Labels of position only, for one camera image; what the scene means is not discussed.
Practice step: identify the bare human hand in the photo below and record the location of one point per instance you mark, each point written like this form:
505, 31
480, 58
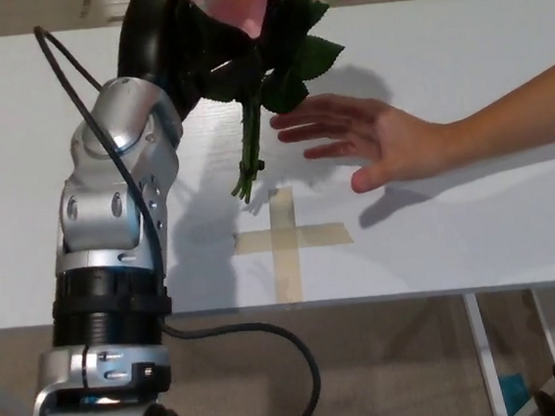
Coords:
394, 142

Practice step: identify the teal object on floor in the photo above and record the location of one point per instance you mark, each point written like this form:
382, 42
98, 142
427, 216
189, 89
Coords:
515, 391

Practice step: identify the short beige tape strip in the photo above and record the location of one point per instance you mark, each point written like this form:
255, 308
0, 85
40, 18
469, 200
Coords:
319, 236

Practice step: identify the black stem tie band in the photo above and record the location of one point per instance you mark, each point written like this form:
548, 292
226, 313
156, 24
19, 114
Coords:
259, 165

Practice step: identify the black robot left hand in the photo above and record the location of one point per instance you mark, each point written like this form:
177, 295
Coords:
152, 33

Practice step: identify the bare human forearm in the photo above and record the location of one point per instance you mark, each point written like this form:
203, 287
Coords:
510, 121

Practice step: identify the long beige tape strip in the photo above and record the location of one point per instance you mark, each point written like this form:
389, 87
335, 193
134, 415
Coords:
288, 276

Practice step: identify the white table leg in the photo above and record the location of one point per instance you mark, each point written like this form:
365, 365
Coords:
547, 324
483, 355

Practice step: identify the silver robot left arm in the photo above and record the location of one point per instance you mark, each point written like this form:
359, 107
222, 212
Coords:
110, 209

